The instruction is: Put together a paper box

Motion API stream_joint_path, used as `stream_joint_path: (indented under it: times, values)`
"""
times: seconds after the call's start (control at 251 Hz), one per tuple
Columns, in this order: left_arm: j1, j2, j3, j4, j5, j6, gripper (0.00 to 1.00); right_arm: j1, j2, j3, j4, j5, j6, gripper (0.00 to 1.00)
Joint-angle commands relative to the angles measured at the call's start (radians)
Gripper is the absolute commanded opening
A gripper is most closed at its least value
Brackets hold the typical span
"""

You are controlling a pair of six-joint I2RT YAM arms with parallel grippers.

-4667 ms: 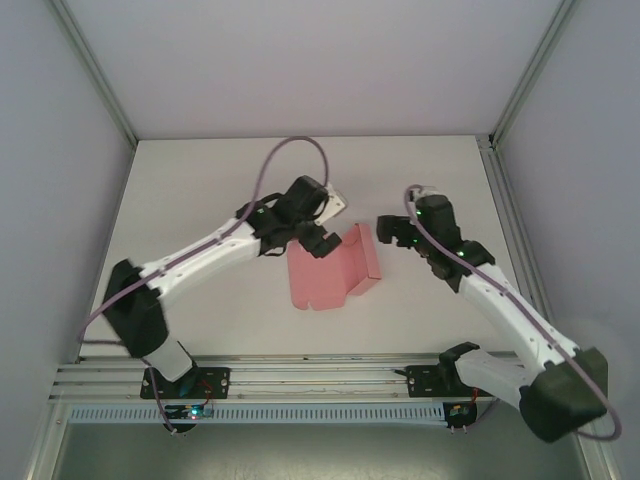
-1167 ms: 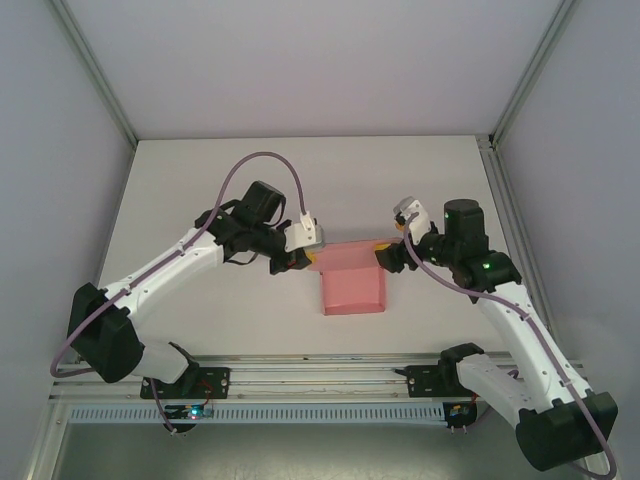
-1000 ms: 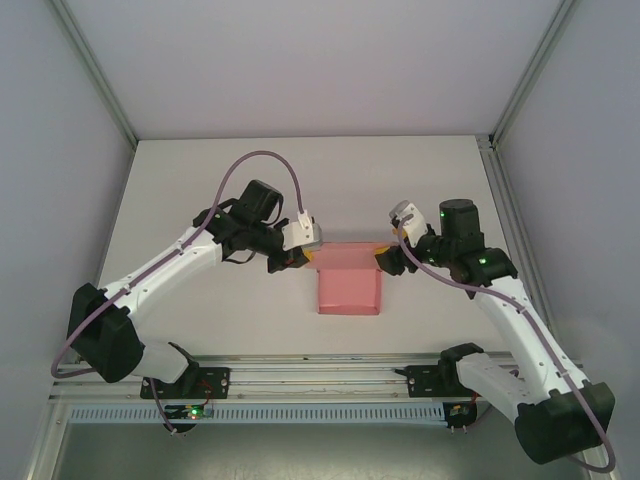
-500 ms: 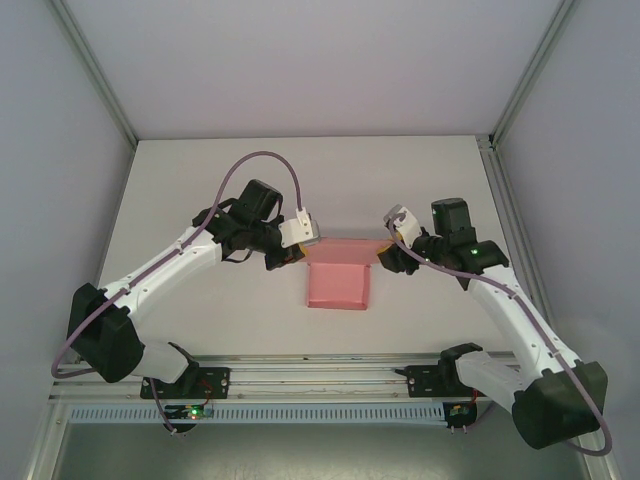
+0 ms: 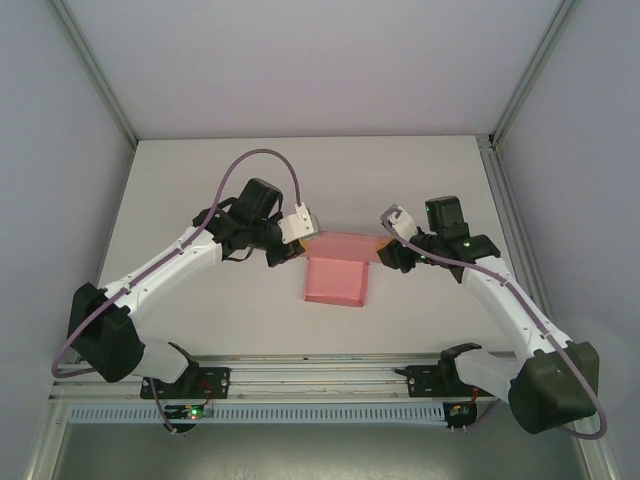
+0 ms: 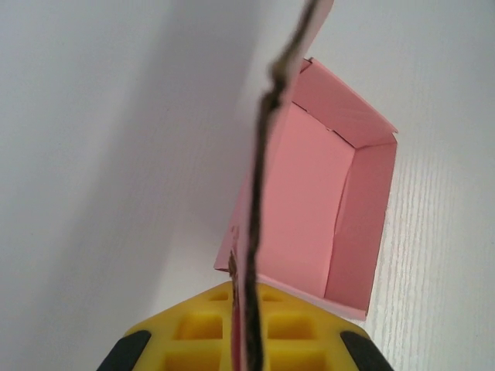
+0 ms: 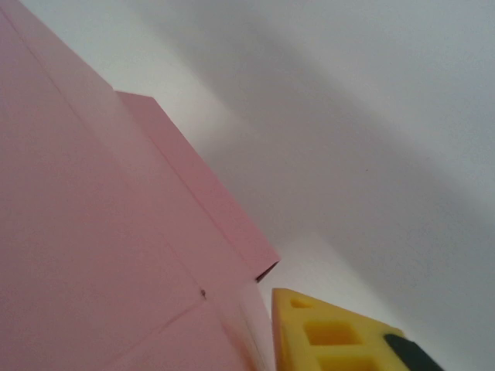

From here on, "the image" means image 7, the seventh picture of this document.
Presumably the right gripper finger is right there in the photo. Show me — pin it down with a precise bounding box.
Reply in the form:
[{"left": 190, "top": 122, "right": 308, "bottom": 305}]
[{"left": 270, "top": 288, "right": 448, "bottom": 371}]

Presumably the pink paper box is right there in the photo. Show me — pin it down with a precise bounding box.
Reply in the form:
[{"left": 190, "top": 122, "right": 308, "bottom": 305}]
[{"left": 0, "top": 0, "right": 280, "bottom": 371}]

